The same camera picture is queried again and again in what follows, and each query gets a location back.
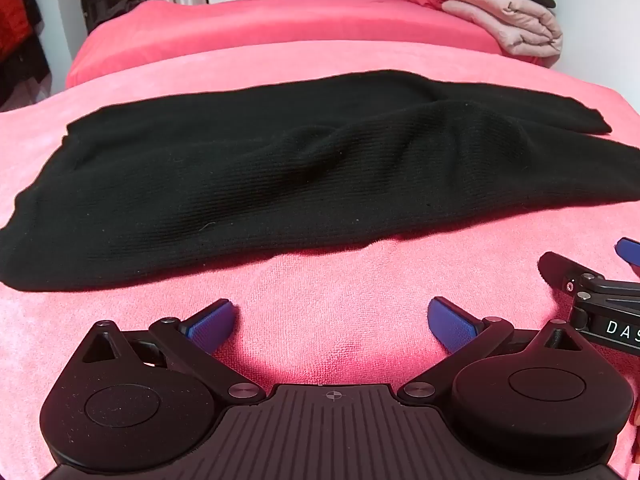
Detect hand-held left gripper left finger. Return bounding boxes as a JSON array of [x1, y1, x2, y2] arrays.
[[74, 298, 262, 405]]

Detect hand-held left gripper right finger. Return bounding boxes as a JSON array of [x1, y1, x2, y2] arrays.
[[397, 296, 595, 406]]

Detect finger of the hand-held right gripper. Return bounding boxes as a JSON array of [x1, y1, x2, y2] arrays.
[[538, 251, 640, 307], [615, 238, 640, 265]]

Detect pink blanket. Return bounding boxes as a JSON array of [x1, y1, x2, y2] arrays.
[[0, 40, 640, 461]]

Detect folded pink quilt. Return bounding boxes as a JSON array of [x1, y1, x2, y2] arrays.
[[442, 0, 564, 59]]

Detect red bed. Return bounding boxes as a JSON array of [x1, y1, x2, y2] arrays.
[[65, 0, 546, 92]]

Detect black hanging clothes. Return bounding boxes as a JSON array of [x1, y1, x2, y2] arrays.
[[0, 0, 52, 111]]

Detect red hanging jacket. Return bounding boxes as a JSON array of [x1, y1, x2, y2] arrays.
[[0, 0, 27, 63]]

